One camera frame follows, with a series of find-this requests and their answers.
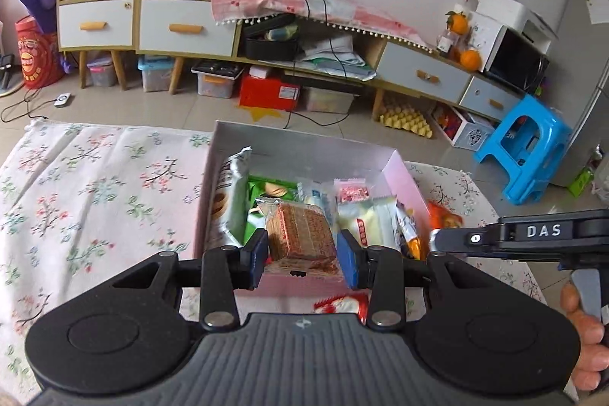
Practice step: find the black case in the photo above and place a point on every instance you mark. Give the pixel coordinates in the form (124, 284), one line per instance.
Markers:
(271, 47)

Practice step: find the brown wafer packet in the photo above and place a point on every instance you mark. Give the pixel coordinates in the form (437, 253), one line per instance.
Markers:
(297, 230)

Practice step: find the clear storage bin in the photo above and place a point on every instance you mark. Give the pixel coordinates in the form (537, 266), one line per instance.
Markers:
(328, 100)

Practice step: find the pink cardboard box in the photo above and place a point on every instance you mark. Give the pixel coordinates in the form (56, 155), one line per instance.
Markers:
(304, 149)

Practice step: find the pink dotted snack packet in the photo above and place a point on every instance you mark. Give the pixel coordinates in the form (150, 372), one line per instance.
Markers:
(351, 192)

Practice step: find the red printed bag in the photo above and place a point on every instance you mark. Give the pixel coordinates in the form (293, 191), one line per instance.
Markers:
(35, 54)

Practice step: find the person's right hand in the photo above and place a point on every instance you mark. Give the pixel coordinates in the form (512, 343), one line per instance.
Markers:
(583, 339)

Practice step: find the green snack packet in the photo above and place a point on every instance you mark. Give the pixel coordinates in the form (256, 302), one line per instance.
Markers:
(254, 225)

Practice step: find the low wooden cabinet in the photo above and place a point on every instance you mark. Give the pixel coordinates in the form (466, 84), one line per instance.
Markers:
(380, 47)

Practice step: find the orange white snack packet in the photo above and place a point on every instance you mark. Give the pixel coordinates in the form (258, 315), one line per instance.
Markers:
(410, 239)

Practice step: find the floral blanket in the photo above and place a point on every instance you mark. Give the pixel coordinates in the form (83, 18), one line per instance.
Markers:
(95, 196)

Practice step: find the white power adapter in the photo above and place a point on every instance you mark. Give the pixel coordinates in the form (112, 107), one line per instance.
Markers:
(63, 100)

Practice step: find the pale yellow snack packet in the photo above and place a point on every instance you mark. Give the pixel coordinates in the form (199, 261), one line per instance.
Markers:
(366, 220)

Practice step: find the orange red cracker packet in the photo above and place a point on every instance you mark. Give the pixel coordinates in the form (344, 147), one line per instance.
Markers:
(445, 215)

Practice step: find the red box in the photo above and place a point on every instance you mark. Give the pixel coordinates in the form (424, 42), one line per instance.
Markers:
(269, 94)

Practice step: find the white cookie packet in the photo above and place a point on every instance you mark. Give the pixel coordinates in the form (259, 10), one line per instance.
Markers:
(228, 196)

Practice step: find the clear bin pink lid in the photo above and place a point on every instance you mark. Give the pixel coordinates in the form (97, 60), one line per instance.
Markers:
(102, 73)

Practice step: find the white microwave oven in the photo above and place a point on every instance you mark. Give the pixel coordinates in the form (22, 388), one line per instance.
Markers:
(509, 56)

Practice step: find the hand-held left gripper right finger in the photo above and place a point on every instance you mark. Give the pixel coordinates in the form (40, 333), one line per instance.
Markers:
(349, 265)

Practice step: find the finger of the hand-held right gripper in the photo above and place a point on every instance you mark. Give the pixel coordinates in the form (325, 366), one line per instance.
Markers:
(468, 239)

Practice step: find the glass jar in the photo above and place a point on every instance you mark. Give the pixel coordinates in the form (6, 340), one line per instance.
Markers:
(447, 42)

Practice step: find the orange fruit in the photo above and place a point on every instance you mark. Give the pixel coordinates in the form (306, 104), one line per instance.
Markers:
(470, 59)
(459, 23)

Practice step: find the red white snack packet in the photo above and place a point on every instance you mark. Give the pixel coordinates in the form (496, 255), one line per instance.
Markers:
(340, 305)

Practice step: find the white printed cardboard box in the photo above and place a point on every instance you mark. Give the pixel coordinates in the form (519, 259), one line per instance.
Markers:
(468, 132)

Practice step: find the clear bin black lid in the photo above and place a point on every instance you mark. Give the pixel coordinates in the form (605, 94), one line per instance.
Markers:
(216, 80)

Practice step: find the blue plastic stool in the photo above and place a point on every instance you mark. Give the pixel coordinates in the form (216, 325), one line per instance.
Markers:
(528, 135)

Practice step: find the grey refrigerator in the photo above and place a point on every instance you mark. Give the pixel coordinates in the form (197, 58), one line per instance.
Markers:
(583, 78)

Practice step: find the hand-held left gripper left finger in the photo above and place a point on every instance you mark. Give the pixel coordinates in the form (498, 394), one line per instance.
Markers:
(257, 256)

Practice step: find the clear bin blue lid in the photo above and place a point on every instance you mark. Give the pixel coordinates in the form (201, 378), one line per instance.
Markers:
(156, 75)

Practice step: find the blue white small packet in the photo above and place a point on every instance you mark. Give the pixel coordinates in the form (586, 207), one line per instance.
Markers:
(316, 196)

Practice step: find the pile of folded bags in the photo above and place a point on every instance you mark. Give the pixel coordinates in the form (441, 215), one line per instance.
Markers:
(333, 54)

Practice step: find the yellow egg tray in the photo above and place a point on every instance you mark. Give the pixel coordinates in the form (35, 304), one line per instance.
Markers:
(404, 120)

